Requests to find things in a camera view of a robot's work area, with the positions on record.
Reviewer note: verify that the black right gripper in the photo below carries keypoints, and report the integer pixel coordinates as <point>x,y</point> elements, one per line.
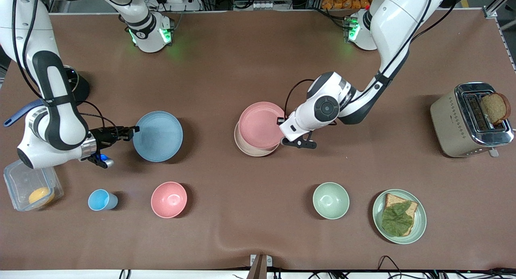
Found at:
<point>105,135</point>

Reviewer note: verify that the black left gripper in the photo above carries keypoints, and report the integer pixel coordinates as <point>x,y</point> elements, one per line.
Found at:
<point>279,123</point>

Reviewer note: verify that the pink plate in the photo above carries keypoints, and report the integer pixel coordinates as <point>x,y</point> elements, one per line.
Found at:
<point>260,125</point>

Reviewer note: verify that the blue plate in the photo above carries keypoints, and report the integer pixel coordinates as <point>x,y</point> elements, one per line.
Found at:
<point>158,136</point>

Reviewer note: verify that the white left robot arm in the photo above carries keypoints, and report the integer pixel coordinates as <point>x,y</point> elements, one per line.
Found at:
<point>326,107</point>

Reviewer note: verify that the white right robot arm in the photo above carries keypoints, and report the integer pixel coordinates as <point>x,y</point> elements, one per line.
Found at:
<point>60,121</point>

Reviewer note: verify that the beige plate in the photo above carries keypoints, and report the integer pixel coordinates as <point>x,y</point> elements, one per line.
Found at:
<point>252,151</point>

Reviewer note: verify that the brown table mat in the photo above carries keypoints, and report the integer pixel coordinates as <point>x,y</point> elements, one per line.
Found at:
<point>258,61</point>

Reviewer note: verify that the blue cup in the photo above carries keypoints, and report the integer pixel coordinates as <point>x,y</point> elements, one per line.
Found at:
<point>100,200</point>

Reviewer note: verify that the pink bowl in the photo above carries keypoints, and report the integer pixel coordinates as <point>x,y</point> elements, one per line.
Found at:
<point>169,199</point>

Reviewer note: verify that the green bowl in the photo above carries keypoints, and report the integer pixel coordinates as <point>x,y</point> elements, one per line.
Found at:
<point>331,200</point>

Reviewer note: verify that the orange food piece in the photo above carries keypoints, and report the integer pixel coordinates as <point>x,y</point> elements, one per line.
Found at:
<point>41,195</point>

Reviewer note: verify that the white multi socket strip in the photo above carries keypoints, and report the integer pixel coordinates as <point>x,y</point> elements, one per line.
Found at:
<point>264,5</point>

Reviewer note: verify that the clear plastic container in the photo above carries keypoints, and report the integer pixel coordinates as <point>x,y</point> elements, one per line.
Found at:
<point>20,186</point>

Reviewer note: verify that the brown bread slice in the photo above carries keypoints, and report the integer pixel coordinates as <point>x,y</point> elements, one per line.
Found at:
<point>393,199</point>

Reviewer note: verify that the green lettuce leaf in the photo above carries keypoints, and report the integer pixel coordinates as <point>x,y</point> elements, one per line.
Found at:
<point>397,220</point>

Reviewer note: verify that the green plate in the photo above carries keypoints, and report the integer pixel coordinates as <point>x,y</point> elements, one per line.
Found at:
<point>419,226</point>

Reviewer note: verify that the beige chrome toaster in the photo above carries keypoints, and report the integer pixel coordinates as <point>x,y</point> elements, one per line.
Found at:
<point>455,125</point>

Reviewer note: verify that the brown toast slice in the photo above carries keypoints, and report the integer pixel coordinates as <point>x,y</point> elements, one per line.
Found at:
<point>495,107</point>

